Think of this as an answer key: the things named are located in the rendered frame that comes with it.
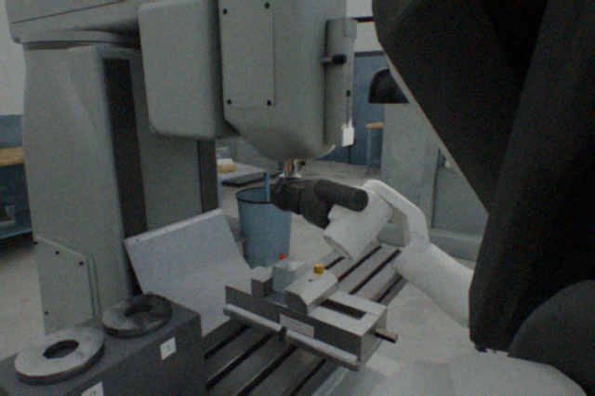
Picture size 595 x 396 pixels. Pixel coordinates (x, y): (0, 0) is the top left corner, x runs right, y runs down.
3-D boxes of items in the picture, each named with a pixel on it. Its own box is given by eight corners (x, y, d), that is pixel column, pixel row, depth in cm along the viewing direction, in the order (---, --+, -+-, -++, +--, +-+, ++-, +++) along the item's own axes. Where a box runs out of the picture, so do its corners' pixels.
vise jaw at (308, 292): (337, 289, 86) (338, 273, 85) (307, 315, 76) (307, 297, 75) (315, 282, 90) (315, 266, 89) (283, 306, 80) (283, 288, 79)
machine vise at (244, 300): (390, 333, 83) (392, 285, 80) (358, 374, 71) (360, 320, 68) (262, 287, 102) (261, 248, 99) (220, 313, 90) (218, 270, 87)
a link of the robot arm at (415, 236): (366, 187, 66) (434, 237, 62) (333, 226, 64) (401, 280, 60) (370, 171, 60) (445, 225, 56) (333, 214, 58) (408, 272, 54)
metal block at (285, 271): (308, 285, 87) (308, 260, 85) (292, 297, 82) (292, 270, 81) (288, 279, 90) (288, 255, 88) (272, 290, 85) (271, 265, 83)
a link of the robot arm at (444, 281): (416, 259, 64) (525, 343, 58) (390, 294, 56) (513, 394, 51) (453, 215, 57) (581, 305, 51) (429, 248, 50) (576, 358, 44)
